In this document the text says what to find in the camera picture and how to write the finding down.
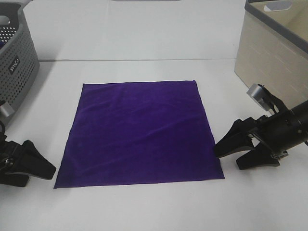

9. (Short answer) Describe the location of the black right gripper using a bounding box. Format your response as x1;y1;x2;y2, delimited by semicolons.
214;114;293;170

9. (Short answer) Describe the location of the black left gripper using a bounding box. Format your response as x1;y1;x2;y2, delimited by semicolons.
0;134;56;187

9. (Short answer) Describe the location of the purple towel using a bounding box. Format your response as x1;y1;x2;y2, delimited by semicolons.
54;80;224;188

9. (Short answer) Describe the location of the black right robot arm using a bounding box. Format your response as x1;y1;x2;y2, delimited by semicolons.
214;102;308;170

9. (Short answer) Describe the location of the beige storage bin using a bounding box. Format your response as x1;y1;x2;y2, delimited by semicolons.
235;0;308;108

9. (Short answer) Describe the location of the grey perforated plastic basket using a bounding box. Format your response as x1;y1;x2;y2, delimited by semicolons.
0;0;39;126

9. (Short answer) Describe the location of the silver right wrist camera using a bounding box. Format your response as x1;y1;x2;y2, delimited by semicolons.
247;84;277;114

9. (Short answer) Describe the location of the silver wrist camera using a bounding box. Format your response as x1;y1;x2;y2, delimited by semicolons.
247;84;277;114
0;100;15;118

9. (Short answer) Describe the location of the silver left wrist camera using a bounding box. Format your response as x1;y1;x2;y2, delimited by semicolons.
0;100;15;118

